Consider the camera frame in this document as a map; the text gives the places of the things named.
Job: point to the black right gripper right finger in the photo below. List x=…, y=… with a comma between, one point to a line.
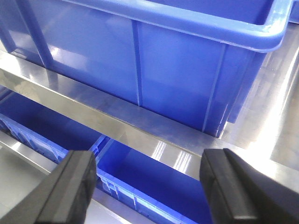
x=243, y=189

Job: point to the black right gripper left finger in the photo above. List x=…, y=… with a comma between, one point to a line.
x=63, y=197

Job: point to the lower left blue bin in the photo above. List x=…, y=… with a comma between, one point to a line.
x=49, y=133

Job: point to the blue bin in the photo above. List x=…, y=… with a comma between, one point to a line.
x=49, y=133
x=193, y=61
x=160, y=193

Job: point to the upper blue bin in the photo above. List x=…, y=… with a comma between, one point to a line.
x=193, y=61

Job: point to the grey metal shelf rack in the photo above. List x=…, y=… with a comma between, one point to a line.
x=263, y=128

